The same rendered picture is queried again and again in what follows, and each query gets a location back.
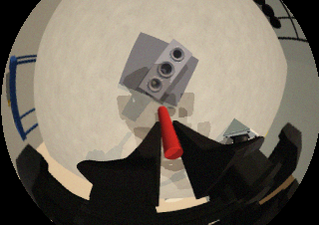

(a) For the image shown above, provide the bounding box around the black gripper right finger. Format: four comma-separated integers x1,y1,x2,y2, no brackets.
172,120,264,200

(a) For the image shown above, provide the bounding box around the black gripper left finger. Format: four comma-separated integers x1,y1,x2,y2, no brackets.
77,121,160,206

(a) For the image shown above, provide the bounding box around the red peg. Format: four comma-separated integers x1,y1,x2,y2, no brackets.
157,107,183,160

